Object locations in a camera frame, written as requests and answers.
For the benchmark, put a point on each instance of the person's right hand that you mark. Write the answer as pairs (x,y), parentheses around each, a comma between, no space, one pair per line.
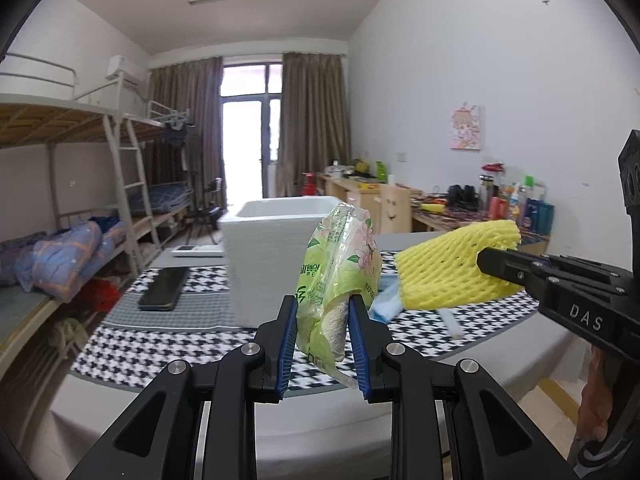
(597,400)

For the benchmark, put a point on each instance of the green plastic packet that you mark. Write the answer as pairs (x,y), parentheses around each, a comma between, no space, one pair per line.
(330,270)

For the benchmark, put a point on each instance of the black folding chair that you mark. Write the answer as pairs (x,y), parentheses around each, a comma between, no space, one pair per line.
(205,215)

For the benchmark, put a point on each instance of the white air conditioner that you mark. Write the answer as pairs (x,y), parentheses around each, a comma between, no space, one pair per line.
(125,70)

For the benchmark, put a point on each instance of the yellow tool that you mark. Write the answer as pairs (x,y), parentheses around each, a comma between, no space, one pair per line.
(432,207)

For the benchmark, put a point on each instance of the glass balcony door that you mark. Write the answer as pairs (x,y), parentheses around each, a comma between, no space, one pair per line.
(245,150)

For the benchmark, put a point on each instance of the yellow bag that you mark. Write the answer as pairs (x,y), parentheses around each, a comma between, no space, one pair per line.
(363,166)

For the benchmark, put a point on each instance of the red bag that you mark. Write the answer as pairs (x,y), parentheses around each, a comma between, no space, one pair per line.
(102,295)

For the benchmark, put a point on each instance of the hanging dark clothes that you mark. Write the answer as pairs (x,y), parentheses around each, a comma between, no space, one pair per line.
(176,132)

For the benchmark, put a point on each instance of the pink cartoon wall poster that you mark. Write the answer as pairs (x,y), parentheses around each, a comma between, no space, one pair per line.
(466,127)

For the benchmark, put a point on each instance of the black rounded object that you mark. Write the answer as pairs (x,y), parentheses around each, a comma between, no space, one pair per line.
(461,197)

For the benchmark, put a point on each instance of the wooden desk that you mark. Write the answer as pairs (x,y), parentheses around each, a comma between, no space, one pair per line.
(425,222)

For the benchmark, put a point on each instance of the yellow foam fruit net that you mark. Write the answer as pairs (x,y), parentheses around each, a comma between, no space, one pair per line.
(445,270)

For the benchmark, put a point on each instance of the white flat device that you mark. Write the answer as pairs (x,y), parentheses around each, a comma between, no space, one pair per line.
(195,251)

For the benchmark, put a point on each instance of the white foam box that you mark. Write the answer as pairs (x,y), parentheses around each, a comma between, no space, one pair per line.
(265,270)

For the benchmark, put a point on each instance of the red pump bottle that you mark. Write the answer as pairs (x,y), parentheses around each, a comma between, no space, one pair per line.
(310,185)

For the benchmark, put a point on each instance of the green package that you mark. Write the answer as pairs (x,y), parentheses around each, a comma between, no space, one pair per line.
(382,172)

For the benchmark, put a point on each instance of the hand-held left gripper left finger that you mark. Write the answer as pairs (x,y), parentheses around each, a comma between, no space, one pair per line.
(287,345)

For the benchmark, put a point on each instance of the blue checkered mattress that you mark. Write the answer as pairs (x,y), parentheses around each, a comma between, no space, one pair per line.
(160,197)

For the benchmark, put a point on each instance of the black smartphone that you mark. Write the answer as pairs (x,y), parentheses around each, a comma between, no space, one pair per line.
(164,289)

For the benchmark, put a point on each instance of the grey-blue cloth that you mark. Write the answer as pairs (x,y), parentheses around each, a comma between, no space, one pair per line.
(387,305)

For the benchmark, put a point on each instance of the large metal bunk bed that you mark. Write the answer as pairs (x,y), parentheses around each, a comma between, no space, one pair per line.
(50,120)

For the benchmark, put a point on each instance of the row of toiletry bottles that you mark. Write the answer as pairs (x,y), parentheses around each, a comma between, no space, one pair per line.
(520,210)

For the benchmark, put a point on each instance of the red packet on wall hook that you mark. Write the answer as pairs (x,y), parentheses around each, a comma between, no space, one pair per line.
(493,167)

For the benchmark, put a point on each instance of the small metal bunk bed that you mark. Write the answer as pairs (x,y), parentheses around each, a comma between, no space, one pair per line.
(145,122)

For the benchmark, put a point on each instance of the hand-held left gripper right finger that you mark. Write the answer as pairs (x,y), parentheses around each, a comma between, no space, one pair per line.
(359,345)

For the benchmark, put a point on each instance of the blue patterned quilt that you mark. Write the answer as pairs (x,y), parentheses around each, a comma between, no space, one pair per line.
(70,255)

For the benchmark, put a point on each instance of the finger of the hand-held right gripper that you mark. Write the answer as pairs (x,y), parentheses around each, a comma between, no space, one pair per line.
(515,267)

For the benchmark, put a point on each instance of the brown curtain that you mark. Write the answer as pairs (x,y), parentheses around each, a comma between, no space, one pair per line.
(312,125)
(185,90)

